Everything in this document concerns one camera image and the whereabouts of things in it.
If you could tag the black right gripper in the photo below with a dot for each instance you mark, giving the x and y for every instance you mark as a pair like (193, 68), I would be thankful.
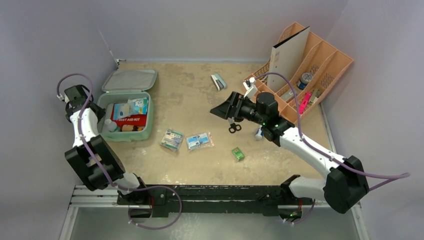
(235, 104)

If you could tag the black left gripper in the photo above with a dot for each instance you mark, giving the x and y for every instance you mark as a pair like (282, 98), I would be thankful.
(100, 113)

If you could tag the brown bottle orange cap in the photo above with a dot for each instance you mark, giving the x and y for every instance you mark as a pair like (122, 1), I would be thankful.
(131, 128)

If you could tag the blue white wipes packet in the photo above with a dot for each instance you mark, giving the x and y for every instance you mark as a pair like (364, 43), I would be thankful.
(138, 106)

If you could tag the red first aid pouch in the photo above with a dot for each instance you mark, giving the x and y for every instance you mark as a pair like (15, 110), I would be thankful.
(138, 120)

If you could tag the green white mask packet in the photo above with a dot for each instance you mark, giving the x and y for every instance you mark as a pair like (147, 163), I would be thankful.
(172, 139)

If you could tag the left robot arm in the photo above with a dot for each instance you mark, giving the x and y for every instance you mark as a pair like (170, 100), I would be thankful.
(92, 159)

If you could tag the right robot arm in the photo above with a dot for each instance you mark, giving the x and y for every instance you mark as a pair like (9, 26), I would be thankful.
(343, 183)

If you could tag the green small medicine box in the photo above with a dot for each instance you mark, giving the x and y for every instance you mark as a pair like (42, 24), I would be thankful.
(238, 154)

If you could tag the blue white stapler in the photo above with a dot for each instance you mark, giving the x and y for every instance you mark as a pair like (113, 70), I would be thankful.
(218, 82)

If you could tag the white blue bandage roll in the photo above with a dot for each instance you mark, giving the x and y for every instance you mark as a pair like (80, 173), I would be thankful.
(259, 134)

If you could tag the clear zip bag of pads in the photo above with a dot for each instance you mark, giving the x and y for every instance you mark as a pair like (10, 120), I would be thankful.
(199, 141)

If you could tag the grey box in organizer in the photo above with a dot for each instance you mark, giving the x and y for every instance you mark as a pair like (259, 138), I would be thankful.
(287, 96)

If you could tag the mint green storage case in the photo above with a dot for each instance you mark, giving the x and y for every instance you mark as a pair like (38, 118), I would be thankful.
(119, 87)

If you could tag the pink marker in organizer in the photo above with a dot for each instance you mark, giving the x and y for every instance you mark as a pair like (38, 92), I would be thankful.
(304, 102)

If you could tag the white folder in organizer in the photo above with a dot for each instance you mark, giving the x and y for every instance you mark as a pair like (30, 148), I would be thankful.
(287, 54)

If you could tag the black handled medical scissors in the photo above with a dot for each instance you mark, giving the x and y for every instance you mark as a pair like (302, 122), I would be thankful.
(233, 126)

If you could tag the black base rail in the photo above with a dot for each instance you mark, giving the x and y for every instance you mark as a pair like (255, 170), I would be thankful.
(268, 200)

